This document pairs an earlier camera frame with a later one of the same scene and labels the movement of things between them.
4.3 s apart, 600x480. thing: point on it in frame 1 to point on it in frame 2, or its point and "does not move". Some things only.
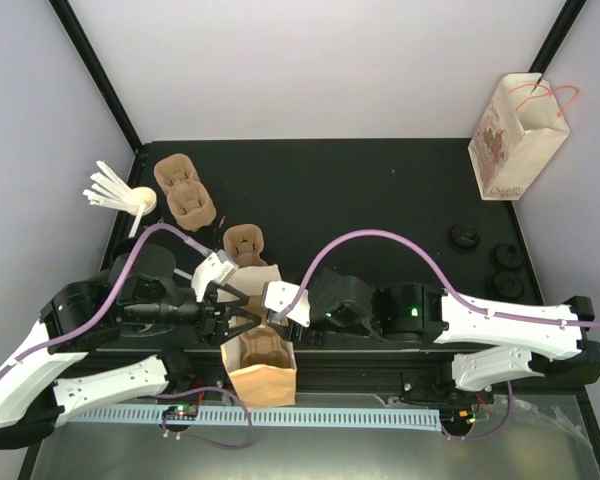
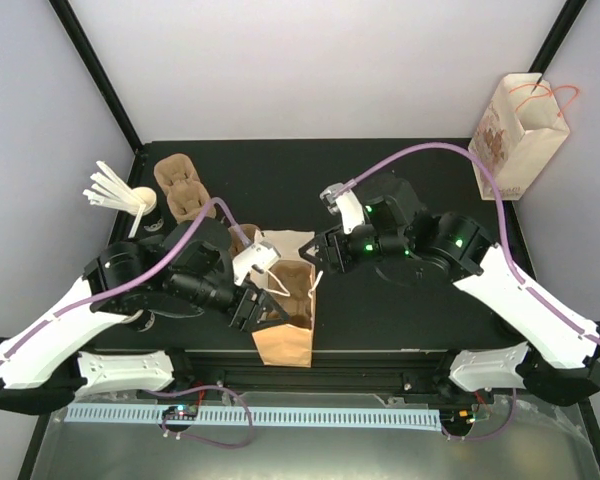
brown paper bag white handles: x=258 y=385 to x=288 y=345
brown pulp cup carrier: x=262 y=345 to x=290 y=290
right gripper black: x=297 y=335 to x=334 y=248
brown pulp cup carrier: x=244 y=243 does not move
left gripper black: x=217 y=330 to x=249 y=320
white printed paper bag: x=520 y=131 does not move
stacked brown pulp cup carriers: x=188 y=197 does not move
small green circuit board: x=182 y=412 does not move
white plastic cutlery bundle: x=115 y=194 does not move
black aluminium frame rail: x=369 y=371 does not move
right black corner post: x=560 y=30 does not move
